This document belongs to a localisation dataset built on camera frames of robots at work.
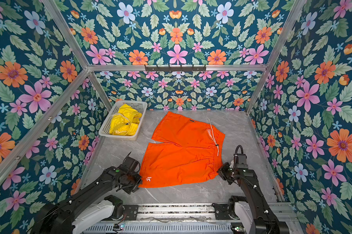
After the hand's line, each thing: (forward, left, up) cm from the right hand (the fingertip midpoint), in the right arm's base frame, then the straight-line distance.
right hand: (216, 169), depth 84 cm
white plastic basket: (+52, +55, +3) cm, 75 cm away
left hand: (-6, +41, -1) cm, 41 cm away
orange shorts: (+15, +17, -3) cm, 22 cm away
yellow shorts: (+35, +62, +3) cm, 71 cm away
